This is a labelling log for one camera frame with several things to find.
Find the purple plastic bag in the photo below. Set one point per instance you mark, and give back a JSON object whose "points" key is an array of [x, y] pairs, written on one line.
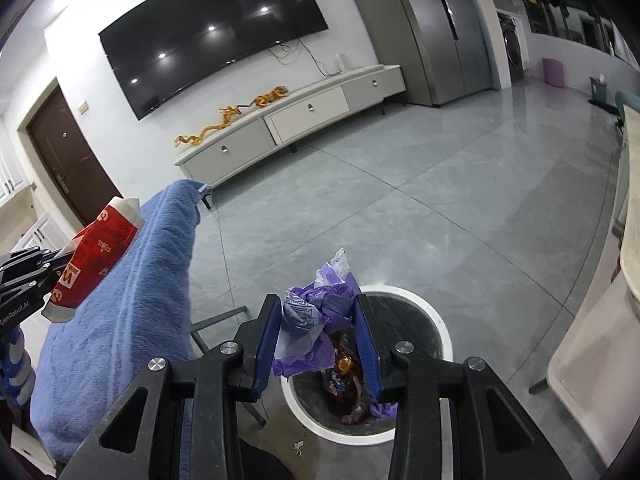
{"points": [[311, 315]]}

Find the large black wall television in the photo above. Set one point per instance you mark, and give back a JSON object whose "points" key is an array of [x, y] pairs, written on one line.
{"points": [[162, 47]]}

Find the dark green small bin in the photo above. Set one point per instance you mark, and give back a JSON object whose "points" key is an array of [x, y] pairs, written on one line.
{"points": [[599, 91]]}

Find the black table leg frame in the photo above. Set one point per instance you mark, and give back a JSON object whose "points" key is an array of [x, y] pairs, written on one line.
{"points": [[207, 332]]}

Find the purple stool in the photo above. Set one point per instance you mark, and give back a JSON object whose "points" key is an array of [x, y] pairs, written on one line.
{"points": [[553, 72]]}

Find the beige chair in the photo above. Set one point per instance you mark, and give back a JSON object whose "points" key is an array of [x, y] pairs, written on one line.
{"points": [[595, 370]]}

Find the white lower cabinets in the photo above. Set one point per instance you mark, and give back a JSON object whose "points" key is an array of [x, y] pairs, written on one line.
{"points": [[19, 232]]}

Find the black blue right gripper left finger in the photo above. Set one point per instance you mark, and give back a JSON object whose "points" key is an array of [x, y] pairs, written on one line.
{"points": [[184, 411]]}

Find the washing machine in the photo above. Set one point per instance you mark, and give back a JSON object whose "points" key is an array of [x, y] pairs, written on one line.
{"points": [[513, 45]]}

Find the red white paper bag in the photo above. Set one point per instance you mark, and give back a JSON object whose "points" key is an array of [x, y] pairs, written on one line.
{"points": [[95, 251]]}

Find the white round trash bin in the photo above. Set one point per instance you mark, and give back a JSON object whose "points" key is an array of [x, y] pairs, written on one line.
{"points": [[351, 402]]}

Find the golden dragon ornament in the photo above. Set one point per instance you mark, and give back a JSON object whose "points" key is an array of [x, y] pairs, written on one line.
{"points": [[228, 114]]}

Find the grey double door refrigerator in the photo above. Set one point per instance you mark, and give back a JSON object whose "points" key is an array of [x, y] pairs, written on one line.
{"points": [[438, 44]]}

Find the white grey TV cabinet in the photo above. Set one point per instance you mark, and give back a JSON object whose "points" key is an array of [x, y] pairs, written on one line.
{"points": [[260, 133]]}

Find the dark brown entrance door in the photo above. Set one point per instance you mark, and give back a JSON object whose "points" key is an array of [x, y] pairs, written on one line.
{"points": [[69, 160]]}

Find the blue fluffy table cover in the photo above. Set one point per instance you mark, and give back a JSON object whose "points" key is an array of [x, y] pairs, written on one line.
{"points": [[140, 311]]}

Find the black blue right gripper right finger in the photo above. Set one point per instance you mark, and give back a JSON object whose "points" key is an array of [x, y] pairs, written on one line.
{"points": [[492, 436]]}

